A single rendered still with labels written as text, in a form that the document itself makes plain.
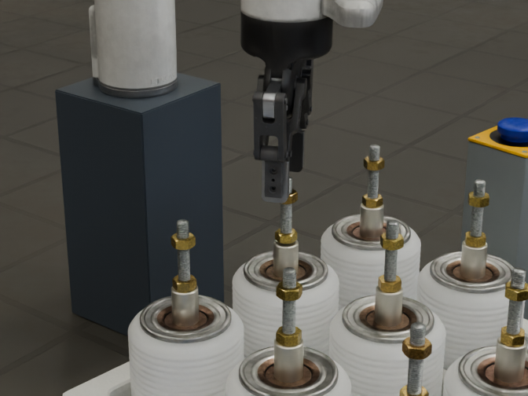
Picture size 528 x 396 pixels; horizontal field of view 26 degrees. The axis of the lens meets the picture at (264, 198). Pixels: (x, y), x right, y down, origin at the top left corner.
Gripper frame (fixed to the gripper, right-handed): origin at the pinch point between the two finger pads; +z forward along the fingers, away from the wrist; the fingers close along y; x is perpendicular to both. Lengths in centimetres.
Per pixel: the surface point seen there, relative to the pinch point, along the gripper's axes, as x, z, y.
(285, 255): 0.5, 7.6, 1.0
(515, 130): 19.5, 1.7, -20.1
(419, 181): 6, 35, -84
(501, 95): 18, 35, -131
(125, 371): -12.2, 17.0, 8.0
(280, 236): 0.0, 5.9, 0.8
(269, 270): -1.1, 9.8, 0.0
